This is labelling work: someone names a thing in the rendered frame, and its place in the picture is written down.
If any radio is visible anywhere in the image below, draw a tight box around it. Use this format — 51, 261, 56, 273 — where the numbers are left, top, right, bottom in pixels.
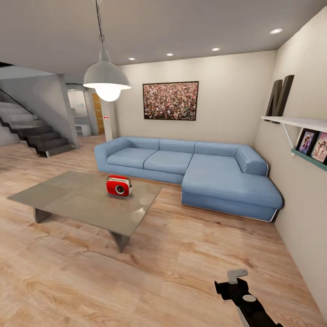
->
107, 175, 132, 196

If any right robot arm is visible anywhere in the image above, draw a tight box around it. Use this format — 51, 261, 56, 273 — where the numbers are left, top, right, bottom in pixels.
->
215, 268, 283, 327

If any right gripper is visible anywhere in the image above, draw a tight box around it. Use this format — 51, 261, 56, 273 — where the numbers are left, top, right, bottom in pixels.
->
215, 279, 248, 301

